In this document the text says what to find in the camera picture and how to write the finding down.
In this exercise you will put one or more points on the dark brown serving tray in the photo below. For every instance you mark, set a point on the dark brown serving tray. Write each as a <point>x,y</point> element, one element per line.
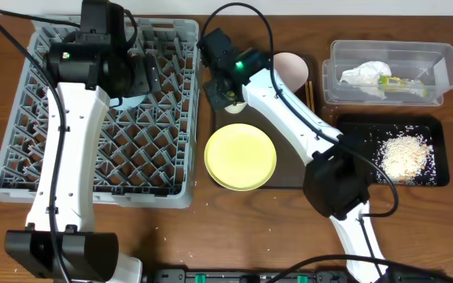
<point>289,170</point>

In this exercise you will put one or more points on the wooden chopstick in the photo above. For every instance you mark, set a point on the wooden chopstick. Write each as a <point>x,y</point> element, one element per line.
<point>306,88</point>
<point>311,99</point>

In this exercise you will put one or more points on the grey plastic dish rack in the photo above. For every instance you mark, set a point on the grey plastic dish rack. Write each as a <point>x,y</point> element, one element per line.
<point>145,153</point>

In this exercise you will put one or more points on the yellow plastic plate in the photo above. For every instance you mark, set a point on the yellow plastic plate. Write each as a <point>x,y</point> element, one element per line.
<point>240,157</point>

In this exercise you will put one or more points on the pink plastic bowl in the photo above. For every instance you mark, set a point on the pink plastic bowl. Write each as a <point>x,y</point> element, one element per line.
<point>292,69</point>

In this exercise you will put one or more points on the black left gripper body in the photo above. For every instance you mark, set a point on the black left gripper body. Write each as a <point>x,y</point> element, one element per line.
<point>148,73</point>

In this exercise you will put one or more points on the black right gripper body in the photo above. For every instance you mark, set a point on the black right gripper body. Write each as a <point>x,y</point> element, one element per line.
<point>219,94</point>

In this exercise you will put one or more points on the pile of white rice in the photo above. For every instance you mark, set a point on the pile of white rice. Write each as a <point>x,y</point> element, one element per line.
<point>408,160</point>

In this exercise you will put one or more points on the green yellow snack wrapper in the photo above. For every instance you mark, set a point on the green yellow snack wrapper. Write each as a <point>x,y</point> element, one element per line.
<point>396,84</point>

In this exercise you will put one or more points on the light blue plastic bowl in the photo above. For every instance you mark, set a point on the light blue plastic bowl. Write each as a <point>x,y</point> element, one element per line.
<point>127,102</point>

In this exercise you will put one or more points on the clear plastic waste bin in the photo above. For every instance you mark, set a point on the clear plastic waste bin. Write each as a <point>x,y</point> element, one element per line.
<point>429,62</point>

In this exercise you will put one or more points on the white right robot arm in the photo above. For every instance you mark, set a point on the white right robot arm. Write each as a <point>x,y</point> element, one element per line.
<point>334,184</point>

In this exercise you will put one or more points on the cream plastic cup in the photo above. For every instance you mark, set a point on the cream plastic cup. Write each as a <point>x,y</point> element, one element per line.
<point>236,107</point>

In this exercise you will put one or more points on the white paper napkin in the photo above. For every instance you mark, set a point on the white paper napkin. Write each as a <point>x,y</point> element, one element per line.
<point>366,77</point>

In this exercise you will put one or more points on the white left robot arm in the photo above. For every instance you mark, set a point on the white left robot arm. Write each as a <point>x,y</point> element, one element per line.
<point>87,73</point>

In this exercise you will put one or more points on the black food waste tray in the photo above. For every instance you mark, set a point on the black food waste tray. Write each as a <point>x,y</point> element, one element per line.
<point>373,129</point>

